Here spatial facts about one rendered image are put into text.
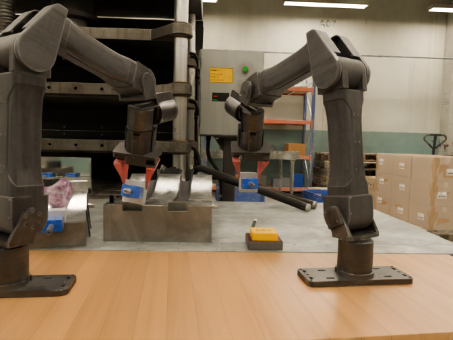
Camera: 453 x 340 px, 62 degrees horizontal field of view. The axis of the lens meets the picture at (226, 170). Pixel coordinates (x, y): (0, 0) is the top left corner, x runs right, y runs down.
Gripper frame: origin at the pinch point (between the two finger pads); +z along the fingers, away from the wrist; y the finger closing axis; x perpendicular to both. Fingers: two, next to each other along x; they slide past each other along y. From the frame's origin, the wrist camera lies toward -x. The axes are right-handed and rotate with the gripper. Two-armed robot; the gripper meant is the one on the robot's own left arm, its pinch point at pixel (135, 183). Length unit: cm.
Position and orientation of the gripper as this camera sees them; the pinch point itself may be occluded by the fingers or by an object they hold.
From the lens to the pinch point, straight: 94.4
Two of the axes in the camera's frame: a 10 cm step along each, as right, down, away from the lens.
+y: -9.9, -1.6, -0.3
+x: -0.3, 4.2, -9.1
